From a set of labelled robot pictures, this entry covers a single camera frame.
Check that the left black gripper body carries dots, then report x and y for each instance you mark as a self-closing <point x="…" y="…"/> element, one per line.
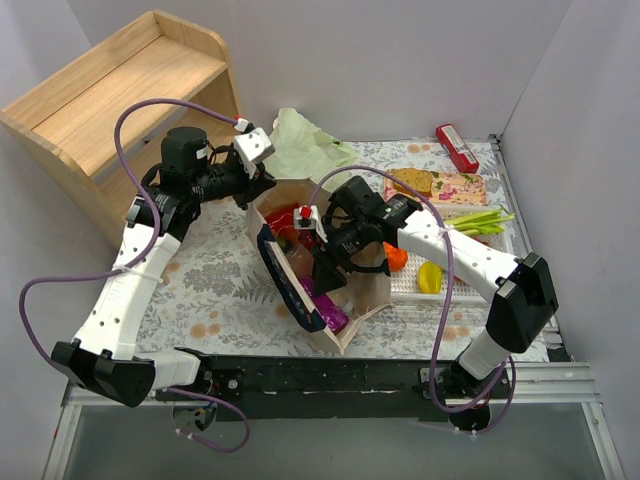
<point x="248" y="183"/>

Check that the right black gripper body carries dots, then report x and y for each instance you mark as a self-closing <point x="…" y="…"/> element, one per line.
<point x="326" y="255"/>

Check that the orange tangerine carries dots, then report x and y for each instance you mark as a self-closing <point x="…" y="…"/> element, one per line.
<point x="397" y="258"/>

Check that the beige canvas tote bag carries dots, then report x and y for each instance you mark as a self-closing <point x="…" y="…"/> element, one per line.
<point x="366" y="294"/>

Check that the light green plastic bag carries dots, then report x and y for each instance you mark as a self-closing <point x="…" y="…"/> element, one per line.
<point x="303" y="150"/>

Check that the slice of brown bread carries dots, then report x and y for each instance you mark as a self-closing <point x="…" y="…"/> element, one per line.
<point x="419" y="180"/>

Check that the purple snack packet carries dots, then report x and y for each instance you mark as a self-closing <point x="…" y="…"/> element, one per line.
<point x="334" y="317"/>

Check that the yellow bell pepper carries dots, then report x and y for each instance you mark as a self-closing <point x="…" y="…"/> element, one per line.
<point x="429" y="278"/>

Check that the green spring onions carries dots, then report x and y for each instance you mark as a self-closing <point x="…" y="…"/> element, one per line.
<point x="490" y="222"/>

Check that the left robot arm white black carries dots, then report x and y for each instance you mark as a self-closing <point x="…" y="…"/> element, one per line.
<point x="101" y="357"/>

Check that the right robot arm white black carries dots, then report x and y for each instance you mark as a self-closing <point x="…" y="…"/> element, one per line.
<point x="520" y="291"/>

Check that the red snack packet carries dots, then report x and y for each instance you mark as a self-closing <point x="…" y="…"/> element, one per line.
<point x="287" y="236"/>

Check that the floral rectangular tray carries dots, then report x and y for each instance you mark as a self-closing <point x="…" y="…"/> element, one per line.
<point x="458" y="188"/>

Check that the floral table mat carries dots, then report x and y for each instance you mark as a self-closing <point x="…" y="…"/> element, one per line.
<point x="218" y="298"/>

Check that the red rectangular box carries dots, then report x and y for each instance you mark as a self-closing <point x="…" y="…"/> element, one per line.
<point x="459" y="152"/>

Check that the wooden two-tier shelf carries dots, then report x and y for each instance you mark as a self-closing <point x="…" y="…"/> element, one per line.
<point x="67" y="122"/>

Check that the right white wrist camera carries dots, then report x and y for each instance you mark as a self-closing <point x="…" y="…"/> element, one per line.
<point x="307" y="217"/>

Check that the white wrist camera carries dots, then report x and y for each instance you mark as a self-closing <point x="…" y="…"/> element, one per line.
<point x="254" y="147"/>
<point x="307" y="217"/>

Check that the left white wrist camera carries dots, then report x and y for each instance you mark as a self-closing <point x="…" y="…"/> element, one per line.
<point x="254" y="147"/>

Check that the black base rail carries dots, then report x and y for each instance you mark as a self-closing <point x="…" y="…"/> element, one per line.
<point x="266" y="387"/>

